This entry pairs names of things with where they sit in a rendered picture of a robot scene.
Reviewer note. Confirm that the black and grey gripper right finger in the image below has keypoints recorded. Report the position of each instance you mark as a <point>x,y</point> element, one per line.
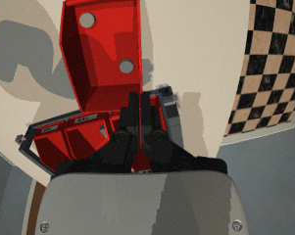
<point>158,147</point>

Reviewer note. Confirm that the grey metal shelf rack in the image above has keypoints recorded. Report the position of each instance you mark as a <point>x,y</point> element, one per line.
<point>172,123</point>

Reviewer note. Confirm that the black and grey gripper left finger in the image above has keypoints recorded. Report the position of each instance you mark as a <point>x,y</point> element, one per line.
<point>115,156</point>

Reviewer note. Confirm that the grey disc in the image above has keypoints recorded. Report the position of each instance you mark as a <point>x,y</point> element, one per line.
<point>87,19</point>
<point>126,66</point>

